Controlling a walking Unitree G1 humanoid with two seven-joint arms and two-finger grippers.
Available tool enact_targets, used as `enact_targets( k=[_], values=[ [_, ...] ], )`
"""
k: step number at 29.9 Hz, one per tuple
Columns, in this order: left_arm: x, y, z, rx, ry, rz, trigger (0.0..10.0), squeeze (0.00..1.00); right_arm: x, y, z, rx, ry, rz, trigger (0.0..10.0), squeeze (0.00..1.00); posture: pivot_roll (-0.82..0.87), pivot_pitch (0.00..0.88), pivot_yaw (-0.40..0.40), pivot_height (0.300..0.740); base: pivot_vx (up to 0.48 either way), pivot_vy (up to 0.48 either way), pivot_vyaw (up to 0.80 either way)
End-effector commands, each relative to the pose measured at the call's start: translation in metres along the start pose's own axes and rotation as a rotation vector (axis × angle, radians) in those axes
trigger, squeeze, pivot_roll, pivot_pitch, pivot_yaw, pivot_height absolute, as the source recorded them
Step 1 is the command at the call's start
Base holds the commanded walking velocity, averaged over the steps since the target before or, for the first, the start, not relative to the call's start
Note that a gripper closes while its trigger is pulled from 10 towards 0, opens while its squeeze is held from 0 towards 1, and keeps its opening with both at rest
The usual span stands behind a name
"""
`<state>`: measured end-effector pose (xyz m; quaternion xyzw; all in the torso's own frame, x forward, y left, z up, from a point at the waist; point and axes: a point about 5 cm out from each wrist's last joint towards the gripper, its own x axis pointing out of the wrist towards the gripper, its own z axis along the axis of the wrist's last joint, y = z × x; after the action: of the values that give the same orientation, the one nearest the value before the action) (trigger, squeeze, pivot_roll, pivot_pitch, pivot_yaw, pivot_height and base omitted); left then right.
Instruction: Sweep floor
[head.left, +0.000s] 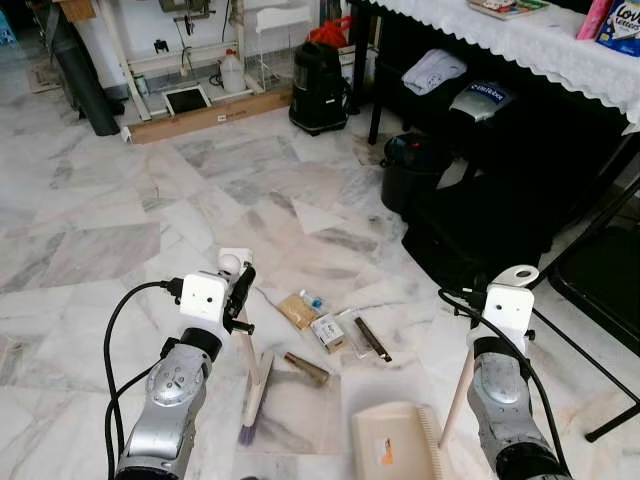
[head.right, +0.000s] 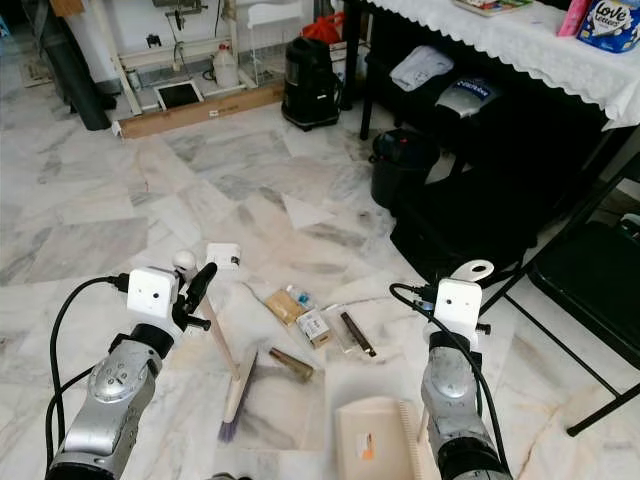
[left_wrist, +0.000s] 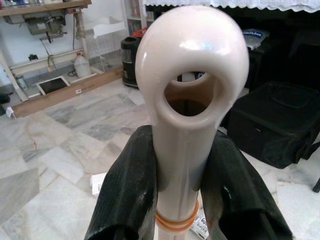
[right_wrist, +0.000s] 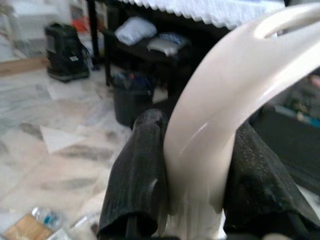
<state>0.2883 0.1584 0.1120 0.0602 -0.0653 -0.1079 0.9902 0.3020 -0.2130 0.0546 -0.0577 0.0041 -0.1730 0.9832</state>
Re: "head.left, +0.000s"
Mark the white plastic jug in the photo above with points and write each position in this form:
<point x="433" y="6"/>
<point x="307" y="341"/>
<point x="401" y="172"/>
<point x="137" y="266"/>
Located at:
<point x="232" y="72"/>

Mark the white lace tablecloth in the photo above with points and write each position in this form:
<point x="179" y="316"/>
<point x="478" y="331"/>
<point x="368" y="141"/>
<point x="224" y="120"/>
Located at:
<point x="530" y="45"/>

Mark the small black bin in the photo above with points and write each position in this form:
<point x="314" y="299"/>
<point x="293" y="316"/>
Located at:
<point x="410" y="170"/>

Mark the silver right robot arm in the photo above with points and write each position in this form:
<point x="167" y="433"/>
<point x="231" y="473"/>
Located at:
<point x="500" y="400"/>

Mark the red plastic bag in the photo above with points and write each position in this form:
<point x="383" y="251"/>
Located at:
<point x="332" y="32"/>

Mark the clear wrapper with dark stick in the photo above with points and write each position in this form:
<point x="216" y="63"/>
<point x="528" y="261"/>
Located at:
<point x="372" y="340"/>

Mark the white metal rack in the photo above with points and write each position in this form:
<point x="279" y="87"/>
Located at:
<point x="122" y="60"/>

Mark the white framed tablet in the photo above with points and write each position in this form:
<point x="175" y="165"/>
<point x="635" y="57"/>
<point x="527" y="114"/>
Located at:
<point x="187" y="98"/>

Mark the pink packet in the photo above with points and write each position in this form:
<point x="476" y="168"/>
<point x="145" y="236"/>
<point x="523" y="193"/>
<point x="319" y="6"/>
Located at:
<point x="594" y="18"/>

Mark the long brown cardboard box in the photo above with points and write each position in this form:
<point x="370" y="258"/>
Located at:
<point x="210" y="115"/>

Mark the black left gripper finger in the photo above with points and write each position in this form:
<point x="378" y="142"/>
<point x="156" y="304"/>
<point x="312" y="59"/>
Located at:
<point x="246" y="281"/>

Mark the brown cardboard tube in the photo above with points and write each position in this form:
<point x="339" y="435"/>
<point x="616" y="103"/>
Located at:
<point x="306" y="369"/>

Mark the small labelled carton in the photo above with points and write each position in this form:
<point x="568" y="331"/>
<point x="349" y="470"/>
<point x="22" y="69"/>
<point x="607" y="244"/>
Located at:
<point x="328" y="331"/>

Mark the silver foil bag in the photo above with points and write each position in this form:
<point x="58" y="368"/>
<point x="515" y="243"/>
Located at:
<point x="481" y="100"/>

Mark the colourful flat book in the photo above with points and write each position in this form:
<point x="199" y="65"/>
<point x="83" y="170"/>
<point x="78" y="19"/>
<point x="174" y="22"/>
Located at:
<point x="505" y="7"/>

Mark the black vacuum cleaner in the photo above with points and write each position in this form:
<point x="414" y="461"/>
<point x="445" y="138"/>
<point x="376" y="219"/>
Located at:
<point x="318" y="90"/>

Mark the black table frame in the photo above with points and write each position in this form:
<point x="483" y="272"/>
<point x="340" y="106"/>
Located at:
<point x="377" y="100"/>

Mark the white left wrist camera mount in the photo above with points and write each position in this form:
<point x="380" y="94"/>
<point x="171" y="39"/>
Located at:
<point x="205" y="297"/>

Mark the blue Love Letters box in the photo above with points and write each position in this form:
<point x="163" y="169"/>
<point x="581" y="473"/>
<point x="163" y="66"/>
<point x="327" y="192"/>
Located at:
<point x="620" y="25"/>

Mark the small blue wrapper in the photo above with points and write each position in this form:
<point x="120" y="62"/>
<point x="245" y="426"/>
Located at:
<point x="314" y="299"/>

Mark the black padded chair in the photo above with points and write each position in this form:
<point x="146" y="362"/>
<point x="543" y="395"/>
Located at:
<point x="470" y="230"/>

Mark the black rolled mat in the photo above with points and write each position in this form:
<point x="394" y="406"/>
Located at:
<point x="85" y="80"/>

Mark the tan paper packet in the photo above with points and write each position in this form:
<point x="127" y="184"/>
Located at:
<point x="297" y="311"/>

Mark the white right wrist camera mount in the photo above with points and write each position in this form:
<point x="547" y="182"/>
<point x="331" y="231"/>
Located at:
<point x="508" y="305"/>

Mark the black folding chair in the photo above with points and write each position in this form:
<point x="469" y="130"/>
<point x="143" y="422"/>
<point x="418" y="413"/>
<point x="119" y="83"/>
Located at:
<point x="600" y="280"/>

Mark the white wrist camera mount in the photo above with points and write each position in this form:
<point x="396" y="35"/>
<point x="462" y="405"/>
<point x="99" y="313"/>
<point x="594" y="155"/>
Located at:
<point x="205" y="297"/>
<point x="508" y="305"/>

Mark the wooden broom with white grip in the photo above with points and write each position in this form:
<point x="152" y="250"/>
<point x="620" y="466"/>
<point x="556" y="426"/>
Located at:
<point x="258" y="388"/>

